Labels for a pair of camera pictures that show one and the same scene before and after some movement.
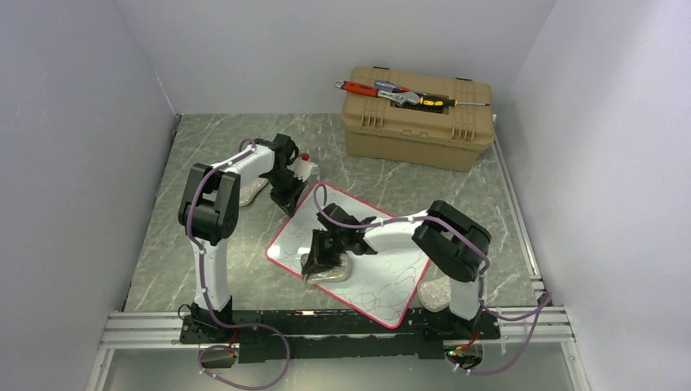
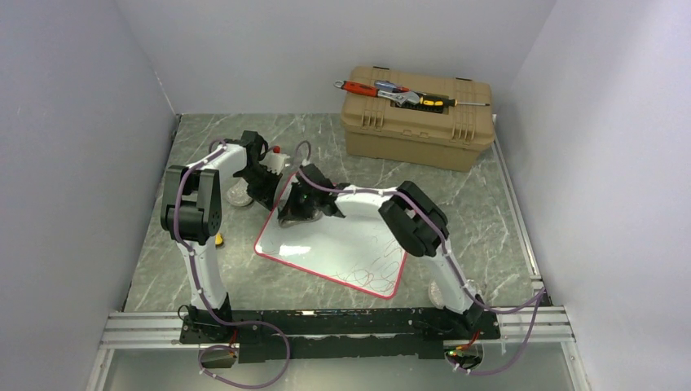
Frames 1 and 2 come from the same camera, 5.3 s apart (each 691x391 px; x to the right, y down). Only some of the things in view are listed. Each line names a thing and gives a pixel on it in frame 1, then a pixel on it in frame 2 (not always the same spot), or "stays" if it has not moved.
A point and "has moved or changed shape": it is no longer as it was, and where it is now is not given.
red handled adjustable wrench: x=400 y=98 stays
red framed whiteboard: x=381 y=285 has moved or changed shape
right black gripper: x=319 y=260 → x=293 y=208
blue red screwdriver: x=382 y=85 stays
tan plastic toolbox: x=448 y=138 stays
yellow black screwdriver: x=443 y=102 stays
